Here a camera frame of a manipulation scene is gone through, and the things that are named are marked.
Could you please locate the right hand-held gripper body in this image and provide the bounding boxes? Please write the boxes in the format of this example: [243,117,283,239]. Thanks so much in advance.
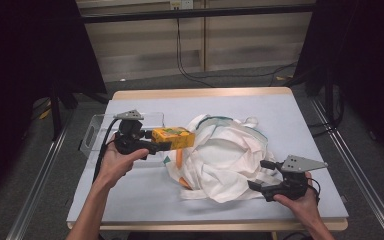
[261,154,329,203]

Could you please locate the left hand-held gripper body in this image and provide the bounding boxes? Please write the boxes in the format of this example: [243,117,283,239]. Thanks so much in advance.
[113,109,161,156]

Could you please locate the yellow carton box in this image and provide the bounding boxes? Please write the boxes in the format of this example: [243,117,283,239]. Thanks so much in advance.
[151,126,196,150]

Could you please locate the white tote bag colourful patches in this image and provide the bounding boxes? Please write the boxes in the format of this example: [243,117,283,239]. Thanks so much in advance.
[162,114,278,204]

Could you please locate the person's right hand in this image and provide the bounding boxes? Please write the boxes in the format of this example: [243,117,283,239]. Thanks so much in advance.
[273,171,321,228]

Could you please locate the person's left hand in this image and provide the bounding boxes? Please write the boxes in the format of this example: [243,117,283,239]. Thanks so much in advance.
[94,134,150,190]

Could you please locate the wooden table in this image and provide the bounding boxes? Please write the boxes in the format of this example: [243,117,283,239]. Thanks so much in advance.
[66,86,349,240]

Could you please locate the black metal stand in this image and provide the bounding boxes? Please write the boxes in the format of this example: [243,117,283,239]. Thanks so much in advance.
[49,81,79,141]

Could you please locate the black metal bar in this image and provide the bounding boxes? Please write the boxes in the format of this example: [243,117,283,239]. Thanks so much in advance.
[81,3,314,24]

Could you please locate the black curtain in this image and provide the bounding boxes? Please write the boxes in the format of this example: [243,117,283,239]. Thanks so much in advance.
[296,0,384,168]
[0,0,108,209]

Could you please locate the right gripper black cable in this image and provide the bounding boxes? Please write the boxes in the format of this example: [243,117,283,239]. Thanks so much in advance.
[306,177,322,205]

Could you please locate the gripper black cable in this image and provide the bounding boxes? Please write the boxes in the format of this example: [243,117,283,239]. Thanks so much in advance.
[92,118,121,184]
[306,177,322,205]

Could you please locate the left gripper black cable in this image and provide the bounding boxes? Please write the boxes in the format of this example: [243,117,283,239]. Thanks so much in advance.
[92,118,121,184]

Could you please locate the metal floor rail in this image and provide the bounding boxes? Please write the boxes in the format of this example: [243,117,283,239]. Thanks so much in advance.
[6,109,76,240]
[309,96,384,240]

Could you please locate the black wall cable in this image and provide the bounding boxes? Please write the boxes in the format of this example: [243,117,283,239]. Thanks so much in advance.
[175,16,216,89]

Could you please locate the black floor cable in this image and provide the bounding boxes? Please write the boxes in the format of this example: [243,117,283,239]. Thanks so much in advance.
[193,61,299,88]

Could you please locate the white wall socket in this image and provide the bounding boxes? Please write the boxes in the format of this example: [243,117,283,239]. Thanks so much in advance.
[169,0,194,10]

